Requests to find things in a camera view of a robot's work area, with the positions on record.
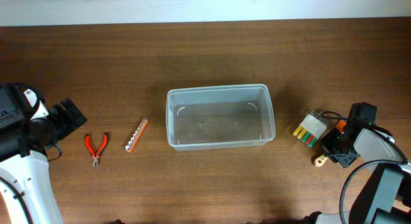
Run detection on red handled pliers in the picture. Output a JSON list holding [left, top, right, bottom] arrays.
[[84, 132, 110, 167]]

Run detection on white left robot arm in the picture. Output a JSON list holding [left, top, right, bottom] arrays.
[[1, 83, 87, 223]]

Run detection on clear screwdriver set case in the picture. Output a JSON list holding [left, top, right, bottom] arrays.
[[292, 111, 329, 148]]

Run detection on orange scraper wooden handle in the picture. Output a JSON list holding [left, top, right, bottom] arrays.
[[313, 120, 346, 167]]

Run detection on clear plastic container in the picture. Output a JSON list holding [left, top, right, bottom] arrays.
[[166, 84, 275, 151]]

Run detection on orange socket rail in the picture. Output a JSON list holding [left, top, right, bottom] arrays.
[[125, 117, 148, 152]]

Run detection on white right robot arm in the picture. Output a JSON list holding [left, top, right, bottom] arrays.
[[293, 102, 410, 223]]

